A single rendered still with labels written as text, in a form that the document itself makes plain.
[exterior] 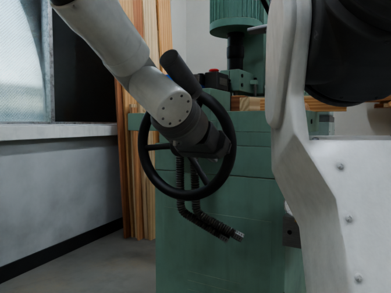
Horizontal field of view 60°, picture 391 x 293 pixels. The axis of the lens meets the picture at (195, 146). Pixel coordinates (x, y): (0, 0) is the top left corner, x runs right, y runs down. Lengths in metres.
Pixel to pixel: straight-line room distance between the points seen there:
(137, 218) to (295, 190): 2.26
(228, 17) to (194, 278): 0.83
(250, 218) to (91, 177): 1.74
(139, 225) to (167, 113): 2.12
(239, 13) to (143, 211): 1.81
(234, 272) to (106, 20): 0.83
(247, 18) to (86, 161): 1.73
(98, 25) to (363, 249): 0.37
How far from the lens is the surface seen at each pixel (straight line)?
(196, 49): 3.90
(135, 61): 0.49
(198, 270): 1.14
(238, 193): 1.01
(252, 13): 1.15
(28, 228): 2.27
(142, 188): 2.58
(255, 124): 0.97
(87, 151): 2.54
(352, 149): 0.33
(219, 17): 1.15
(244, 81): 1.16
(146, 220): 2.61
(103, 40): 0.47
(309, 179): 0.33
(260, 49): 1.26
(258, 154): 0.97
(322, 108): 1.08
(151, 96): 0.53
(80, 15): 0.44
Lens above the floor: 0.86
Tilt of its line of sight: 4 degrees down
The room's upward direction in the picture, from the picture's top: straight up
